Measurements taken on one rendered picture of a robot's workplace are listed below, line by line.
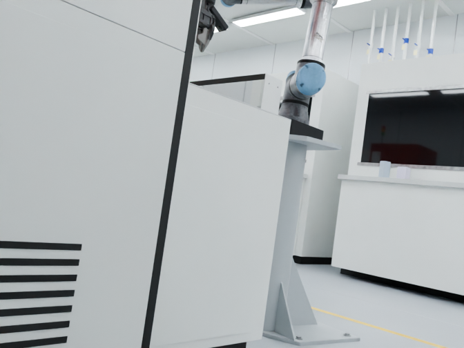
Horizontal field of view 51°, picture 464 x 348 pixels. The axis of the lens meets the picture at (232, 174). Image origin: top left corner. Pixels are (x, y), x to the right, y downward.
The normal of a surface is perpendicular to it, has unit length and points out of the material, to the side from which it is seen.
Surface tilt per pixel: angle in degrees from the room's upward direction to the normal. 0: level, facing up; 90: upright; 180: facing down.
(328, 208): 90
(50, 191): 90
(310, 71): 96
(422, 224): 90
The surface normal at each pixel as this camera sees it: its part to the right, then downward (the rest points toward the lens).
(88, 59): 0.72, 0.06
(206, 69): -0.68, -0.14
